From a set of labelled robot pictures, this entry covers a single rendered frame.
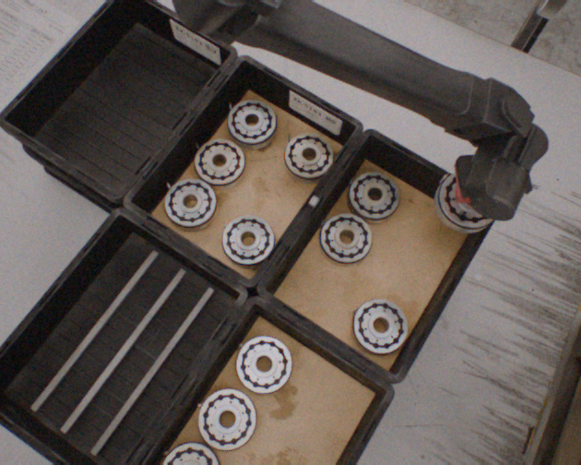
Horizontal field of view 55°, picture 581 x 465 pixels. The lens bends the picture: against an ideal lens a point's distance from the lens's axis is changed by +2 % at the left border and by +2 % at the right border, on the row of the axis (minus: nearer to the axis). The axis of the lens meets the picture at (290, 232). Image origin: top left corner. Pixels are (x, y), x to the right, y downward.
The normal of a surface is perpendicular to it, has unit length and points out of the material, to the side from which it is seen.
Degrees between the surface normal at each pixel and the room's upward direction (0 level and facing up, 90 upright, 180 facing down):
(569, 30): 0
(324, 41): 34
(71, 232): 0
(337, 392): 0
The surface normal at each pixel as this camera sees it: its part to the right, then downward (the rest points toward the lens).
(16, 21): 0.03, -0.31
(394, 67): 0.48, 0.04
